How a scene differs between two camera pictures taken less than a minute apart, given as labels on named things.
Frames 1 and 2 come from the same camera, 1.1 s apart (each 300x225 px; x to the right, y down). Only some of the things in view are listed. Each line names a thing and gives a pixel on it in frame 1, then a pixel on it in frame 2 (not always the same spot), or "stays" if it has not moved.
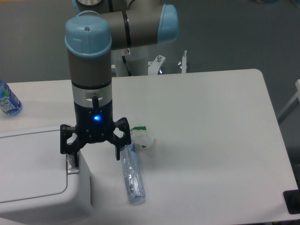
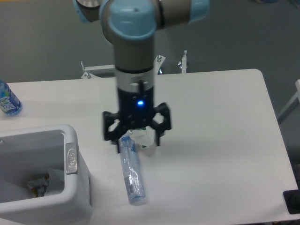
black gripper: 94,124 → 136,110
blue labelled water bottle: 10,103 stays
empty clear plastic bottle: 133,174 stays
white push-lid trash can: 39,184 stays
